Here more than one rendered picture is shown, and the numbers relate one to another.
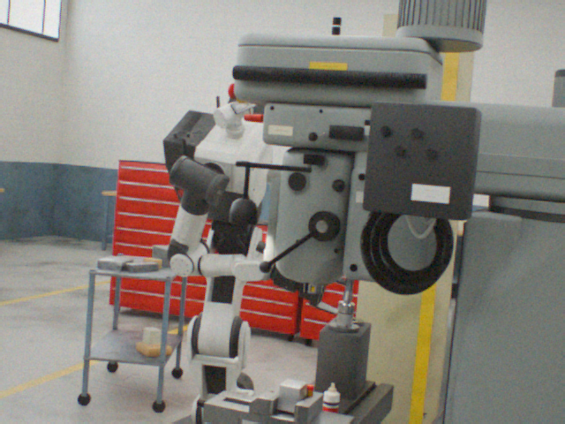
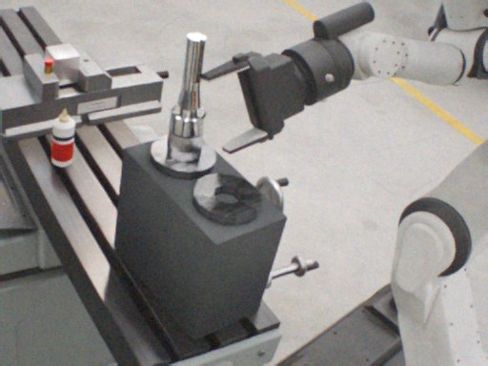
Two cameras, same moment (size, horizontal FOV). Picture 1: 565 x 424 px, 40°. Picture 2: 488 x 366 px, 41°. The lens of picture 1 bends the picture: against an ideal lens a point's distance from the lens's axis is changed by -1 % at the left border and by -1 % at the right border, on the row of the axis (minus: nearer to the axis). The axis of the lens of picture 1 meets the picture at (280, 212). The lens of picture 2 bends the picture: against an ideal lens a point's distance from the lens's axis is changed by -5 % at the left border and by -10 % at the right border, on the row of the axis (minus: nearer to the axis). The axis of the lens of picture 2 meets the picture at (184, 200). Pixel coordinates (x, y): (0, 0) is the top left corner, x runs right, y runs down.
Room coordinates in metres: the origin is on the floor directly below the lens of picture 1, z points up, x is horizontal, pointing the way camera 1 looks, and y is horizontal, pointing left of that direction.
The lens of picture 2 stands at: (2.74, -0.85, 1.67)
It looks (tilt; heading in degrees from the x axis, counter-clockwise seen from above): 38 degrees down; 125
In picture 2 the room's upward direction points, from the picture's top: 10 degrees clockwise
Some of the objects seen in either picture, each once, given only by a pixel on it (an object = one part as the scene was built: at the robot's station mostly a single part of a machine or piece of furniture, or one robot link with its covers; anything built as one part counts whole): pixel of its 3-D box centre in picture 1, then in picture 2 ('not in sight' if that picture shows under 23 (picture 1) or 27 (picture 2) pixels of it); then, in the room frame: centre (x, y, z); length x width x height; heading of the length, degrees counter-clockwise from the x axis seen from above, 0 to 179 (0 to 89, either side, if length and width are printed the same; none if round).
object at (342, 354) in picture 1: (343, 355); (193, 230); (2.33, -0.23, 1.03); 0.22 x 0.12 x 0.20; 166
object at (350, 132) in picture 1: (335, 134); not in sight; (1.77, -0.11, 1.66); 0.12 x 0.04 x 0.04; 69
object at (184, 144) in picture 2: (345, 314); (186, 133); (2.28, -0.22, 1.16); 0.05 x 0.05 x 0.06
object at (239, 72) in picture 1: (327, 77); not in sight; (1.78, -0.08, 1.79); 0.45 x 0.04 x 0.04; 69
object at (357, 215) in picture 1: (397, 223); not in sight; (1.85, -0.28, 1.47); 0.24 x 0.19 x 0.26; 159
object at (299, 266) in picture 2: not in sight; (286, 270); (2.24, 0.35, 0.51); 0.22 x 0.06 x 0.06; 69
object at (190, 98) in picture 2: (349, 283); (192, 74); (2.27, -0.22, 1.25); 0.03 x 0.03 x 0.11
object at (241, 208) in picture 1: (244, 210); not in sight; (1.94, 0.09, 1.46); 0.07 x 0.07 x 0.06
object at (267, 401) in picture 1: (269, 398); (87, 68); (1.86, -0.01, 1.02); 0.12 x 0.06 x 0.04; 161
